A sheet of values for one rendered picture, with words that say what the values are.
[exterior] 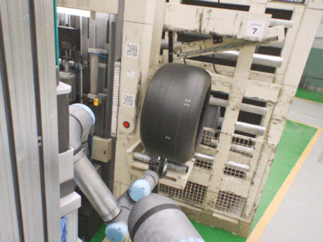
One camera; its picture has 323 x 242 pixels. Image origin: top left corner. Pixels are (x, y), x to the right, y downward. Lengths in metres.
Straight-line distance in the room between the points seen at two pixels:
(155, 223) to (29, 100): 0.29
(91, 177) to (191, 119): 0.59
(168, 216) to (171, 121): 0.81
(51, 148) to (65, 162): 0.15
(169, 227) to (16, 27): 0.39
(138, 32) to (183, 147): 0.66
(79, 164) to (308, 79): 9.96
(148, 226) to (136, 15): 1.16
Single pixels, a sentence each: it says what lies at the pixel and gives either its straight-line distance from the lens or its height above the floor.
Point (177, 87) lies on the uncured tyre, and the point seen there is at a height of 1.38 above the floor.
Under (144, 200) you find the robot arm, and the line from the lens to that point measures 0.53.
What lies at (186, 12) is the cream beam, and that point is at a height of 1.74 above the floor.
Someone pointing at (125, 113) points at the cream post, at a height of 1.13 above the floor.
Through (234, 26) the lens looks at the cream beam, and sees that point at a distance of 1.60.
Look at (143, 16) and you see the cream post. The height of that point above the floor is 1.69.
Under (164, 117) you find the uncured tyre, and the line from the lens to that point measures 1.26.
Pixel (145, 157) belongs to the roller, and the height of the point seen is 0.92.
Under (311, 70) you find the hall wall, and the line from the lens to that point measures 10.46.
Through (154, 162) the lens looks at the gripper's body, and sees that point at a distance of 1.18.
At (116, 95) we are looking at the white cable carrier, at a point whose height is 1.23.
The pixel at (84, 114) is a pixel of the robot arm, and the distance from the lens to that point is 0.96.
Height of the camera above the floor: 1.69
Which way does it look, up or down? 22 degrees down
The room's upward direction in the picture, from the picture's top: 8 degrees clockwise
